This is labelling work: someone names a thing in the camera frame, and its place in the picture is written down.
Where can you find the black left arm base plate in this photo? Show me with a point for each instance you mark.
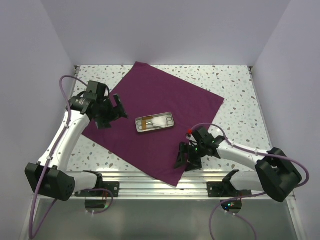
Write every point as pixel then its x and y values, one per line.
pixel 112 186

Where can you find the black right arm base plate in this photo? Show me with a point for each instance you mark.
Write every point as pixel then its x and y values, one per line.
pixel 219 189

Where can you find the white gauze pad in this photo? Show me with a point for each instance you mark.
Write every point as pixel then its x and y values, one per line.
pixel 160 121

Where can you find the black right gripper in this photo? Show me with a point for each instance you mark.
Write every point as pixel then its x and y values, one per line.
pixel 193 164

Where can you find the purple cloth mat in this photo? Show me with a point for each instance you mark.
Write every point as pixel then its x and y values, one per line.
pixel 145 91

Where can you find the aluminium frame rail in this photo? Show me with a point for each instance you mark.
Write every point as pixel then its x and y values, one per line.
pixel 137 185

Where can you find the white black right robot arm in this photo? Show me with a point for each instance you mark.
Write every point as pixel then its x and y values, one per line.
pixel 272 172

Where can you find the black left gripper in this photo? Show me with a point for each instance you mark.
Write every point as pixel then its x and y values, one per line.
pixel 116 112

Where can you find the steel instrument tray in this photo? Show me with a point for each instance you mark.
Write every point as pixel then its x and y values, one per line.
pixel 150 127

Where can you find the steel surgical scissors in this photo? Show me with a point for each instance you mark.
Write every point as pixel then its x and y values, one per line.
pixel 169 119

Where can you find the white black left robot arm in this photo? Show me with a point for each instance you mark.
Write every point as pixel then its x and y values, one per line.
pixel 48 176

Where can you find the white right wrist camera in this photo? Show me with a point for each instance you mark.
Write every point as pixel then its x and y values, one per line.
pixel 190 137

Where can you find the tan adhesive bandage strip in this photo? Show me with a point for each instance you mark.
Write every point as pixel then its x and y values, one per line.
pixel 142 125
pixel 147 118

